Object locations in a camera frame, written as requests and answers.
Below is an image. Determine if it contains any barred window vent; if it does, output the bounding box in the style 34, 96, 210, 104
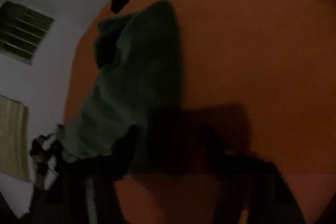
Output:
0, 1, 54, 65

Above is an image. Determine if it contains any beige curtain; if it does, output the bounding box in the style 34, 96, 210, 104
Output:
0, 96, 30, 182

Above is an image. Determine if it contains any dark green knit garment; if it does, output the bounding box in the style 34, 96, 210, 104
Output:
58, 1, 249, 178

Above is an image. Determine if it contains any orange plush bed blanket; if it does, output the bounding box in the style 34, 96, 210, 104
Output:
64, 0, 335, 223

